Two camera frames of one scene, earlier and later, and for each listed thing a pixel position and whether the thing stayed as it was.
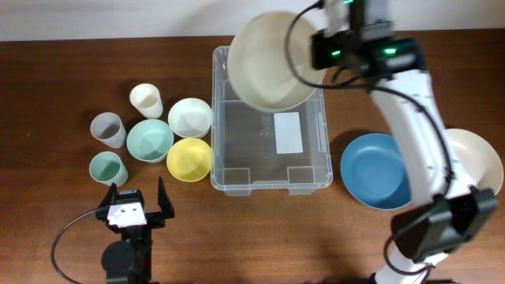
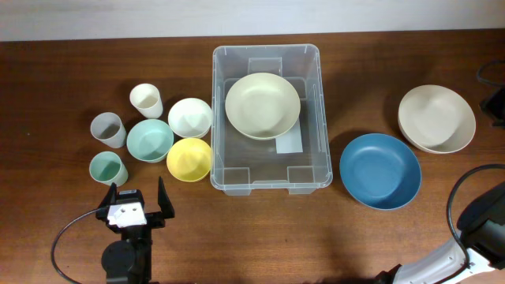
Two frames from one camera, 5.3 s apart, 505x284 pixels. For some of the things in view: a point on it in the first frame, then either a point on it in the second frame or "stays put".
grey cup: [108, 128] stays put
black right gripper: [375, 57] -> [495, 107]
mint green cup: [107, 167] stays put
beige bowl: [270, 64] -> [262, 106]
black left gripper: [158, 219] stays put
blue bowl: [373, 172] stays put
